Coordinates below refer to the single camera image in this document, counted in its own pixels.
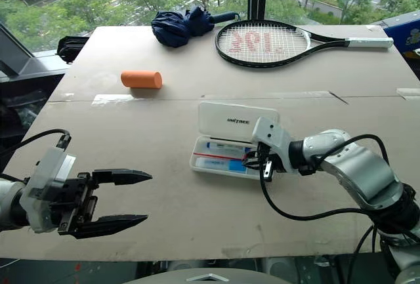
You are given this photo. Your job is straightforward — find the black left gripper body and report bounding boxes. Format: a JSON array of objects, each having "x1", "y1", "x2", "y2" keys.
[{"x1": 48, "y1": 171, "x2": 100, "y2": 240}]

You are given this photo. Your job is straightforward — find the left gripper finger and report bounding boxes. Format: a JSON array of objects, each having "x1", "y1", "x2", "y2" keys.
[
  {"x1": 79, "y1": 214, "x2": 149, "y2": 240},
  {"x1": 92, "y1": 168, "x2": 154, "y2": 187}
]

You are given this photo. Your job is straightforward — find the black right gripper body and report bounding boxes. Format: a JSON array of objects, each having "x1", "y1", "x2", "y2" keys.
[{"x1": 256, "y1": 142, "x2": 287, "y2": 183}]

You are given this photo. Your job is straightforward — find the thin red marker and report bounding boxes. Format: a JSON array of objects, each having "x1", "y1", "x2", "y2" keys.
[{"x1": 193, "y1": 152, "x2": 252, "y2": 162}]

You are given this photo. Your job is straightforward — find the white marker with blue cap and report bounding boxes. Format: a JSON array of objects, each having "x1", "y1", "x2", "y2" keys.
[{"x1": 205, "y1": 142, "x2": 260, "y2": 153}]

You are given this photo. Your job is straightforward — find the white marker with blue label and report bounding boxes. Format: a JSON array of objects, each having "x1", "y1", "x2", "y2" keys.
[{"x1": 196, "y1": 158, "x2": 245, "y2": 171}]

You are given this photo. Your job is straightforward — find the white plastic pencil case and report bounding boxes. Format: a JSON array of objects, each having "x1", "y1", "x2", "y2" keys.
[{"x1": 190, "y1": 100, "x2": 280, "y2": 182}]

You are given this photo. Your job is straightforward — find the clear tape strip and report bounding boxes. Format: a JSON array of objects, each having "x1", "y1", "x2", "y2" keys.
[
  {"x1": 396, "y1": 87, "x2": 420, "y2": 102},
  {"x1": 91, "y1": 94, "x2": 136, "y2": 105}
]

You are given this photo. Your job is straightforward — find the silver robot torso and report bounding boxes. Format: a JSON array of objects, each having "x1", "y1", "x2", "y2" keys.
[{"x1": 130, "y1": 266, "x2": 296, "y2": 284}]

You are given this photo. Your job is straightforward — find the orange foam cylinder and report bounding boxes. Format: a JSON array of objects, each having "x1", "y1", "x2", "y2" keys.
[{"x1": 119, "y1": 70, "x2": 163, "y2": 90}]

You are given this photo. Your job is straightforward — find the black white tennis racket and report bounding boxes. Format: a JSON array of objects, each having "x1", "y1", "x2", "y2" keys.
[{"x1": 214, "y1": 19, "x2": 394, "y2": 69}]

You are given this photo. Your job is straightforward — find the black bag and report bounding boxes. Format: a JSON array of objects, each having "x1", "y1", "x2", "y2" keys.
[{"x1": 56, "y1": 35, "x2": 90, "y2": 66}]

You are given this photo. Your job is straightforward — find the navy folded umbrella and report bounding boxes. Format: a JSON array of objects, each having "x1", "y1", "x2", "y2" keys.
[{"x1": 151, "y1": 5, "x2": 239, "y2": 49}]

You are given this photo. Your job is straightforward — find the blue printed box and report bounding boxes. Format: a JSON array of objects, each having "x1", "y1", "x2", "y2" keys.
[{"x1": 372, "y1": 18, "x2": 420, "y2": 80}]

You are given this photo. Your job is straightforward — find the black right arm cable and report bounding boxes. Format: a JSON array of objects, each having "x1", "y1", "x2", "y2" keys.
[{"x1": 260, "y1": 134, "x2": 408, "y2": 265}]

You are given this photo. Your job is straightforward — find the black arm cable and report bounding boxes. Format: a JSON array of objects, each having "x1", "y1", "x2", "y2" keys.
[
  {"x1": 260, "y1": 134, "x2": 408, "y2": 265},
  {"x1": 0, "y1": 129, "x2": 72, "y2": 167}
]

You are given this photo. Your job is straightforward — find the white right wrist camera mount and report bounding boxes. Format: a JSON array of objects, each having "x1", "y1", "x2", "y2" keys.
[{"x1": 250, "y1": 116, "x2": 293, "y2": 172}]

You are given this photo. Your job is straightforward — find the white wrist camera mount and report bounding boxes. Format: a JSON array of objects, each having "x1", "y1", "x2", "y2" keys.
[
  {"x1": 250, "y1": 116, "x2": 293, "y2": 172},
  {"x1": 18, "y1": 147, "x2": 77, "y2": 234}
]

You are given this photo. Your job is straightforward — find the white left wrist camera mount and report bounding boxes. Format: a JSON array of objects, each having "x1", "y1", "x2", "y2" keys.
[{"x1": 18, "y1": 147, "x2": 77, "y2": 234}]

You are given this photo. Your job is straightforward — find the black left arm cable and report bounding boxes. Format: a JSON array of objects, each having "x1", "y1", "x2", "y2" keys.
[{"x1": 0, "y1": 129, "x2": 72, "y2": 167}]

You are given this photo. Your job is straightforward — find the black angled metal frame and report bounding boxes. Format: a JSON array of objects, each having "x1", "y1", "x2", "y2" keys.
[{"x1": 0, "y1": 22, "x2": 72, "y2": 85}]

